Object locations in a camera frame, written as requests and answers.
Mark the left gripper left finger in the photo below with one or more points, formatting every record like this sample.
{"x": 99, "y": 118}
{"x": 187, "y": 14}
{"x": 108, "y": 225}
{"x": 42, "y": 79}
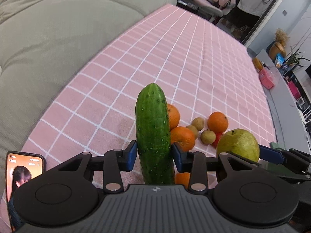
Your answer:
{"x": 116, "y": 160}

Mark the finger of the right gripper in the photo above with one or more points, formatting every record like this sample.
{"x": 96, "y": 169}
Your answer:
{"x": 273, "y": 156}

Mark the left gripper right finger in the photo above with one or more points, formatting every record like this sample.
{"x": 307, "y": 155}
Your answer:
{"x": 186, "y": 161}

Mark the orange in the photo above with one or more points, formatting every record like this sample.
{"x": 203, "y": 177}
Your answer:
{"x": 184, "y": 137}
{"x": 217, "y": 122}
{"x": 182, "y": 179}
{"x": 174, "y": 116}

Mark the brown longan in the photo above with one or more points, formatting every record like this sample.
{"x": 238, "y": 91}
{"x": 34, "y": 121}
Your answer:
{"x": 198, "y": 123}
{"x": 208, "y": 137}
{"x": 194, "y": 130}

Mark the small red tomato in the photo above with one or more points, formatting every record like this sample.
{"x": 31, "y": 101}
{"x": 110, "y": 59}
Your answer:
{"x": 218, "y": 137}

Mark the brown longan top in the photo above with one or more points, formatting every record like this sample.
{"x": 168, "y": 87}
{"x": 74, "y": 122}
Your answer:
{"x": 198, "y": 123}

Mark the yellow-green pear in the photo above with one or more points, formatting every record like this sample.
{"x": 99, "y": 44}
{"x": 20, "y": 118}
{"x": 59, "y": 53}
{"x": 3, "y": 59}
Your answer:
{"x": 240, "y": 142}

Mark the green cucumber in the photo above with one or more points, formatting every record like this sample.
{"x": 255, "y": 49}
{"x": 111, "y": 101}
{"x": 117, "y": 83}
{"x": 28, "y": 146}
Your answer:
{"x": 153, "y": 136}

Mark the green colander bowl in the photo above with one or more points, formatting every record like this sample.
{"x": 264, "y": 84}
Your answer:
{"x": 279, "y": 168}

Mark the white tv console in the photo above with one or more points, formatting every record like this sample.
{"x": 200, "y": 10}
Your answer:
{"x": 289, "y": 127}

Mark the magenta box on console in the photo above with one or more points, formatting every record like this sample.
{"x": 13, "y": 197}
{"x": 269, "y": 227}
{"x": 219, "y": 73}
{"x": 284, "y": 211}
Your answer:
{"x": 294, "y": 90}

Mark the pink tissue box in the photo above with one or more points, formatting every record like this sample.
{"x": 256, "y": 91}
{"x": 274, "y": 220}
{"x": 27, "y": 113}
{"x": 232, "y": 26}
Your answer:
{"x": 267, "y": 78}

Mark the pink checked cloth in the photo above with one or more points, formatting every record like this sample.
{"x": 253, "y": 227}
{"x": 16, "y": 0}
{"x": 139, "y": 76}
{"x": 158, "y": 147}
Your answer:
{"x": 200, "y": 68}

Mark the orange box on floor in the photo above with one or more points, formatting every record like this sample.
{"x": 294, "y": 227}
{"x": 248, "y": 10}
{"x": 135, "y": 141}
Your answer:
{"x": 257, "y": 64}

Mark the blue snack bag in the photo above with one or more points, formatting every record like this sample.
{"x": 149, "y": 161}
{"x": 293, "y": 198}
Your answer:
{"x": 279, "y": 60}

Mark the green potted plant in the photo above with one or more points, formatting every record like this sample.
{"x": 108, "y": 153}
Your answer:
{"x": 294, "y": 58}

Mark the smartphone with lit screen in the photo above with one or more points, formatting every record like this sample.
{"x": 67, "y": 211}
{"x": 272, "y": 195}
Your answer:
{"x": 21, "y": 167}

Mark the golden vase dried flowers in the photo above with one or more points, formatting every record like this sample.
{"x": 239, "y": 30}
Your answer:
{"x": 280, "y": 42}

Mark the beige sofa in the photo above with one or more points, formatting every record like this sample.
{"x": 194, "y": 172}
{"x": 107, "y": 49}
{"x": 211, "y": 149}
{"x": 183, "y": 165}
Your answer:
{"x": 44, "y": 43}

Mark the pink office chair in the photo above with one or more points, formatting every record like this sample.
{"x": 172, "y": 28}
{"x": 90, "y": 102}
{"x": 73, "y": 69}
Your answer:
{"x": 215, "y": 8}

